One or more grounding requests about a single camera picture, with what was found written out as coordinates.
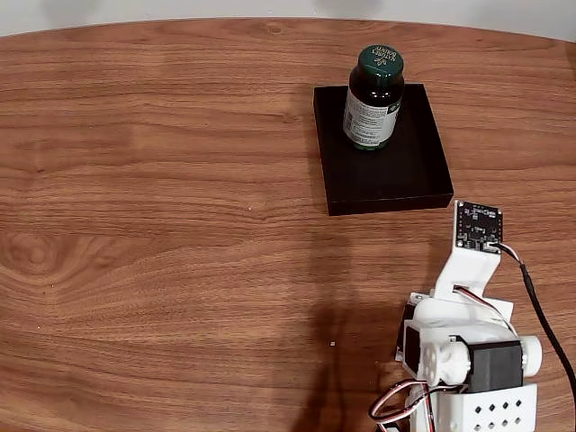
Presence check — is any dark green pill bottle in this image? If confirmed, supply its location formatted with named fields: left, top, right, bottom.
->
left=342, top=43, right=405, bottom=151

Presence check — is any black shallow box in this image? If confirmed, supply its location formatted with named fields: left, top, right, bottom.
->
left=312, top=84, right=455, bottom=217

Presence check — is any red white black servo cable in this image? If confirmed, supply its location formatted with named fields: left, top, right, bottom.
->
left=368, top=378, right=452, bottom=427
left=453, top=284, right=519, bottom=337

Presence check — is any black camera cable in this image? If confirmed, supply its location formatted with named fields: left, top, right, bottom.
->
left=488, top=242, right=576, bottom=398

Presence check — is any camera board on white mount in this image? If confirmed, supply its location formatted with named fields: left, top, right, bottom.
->
left=432, top=200, right=505, bottom=302

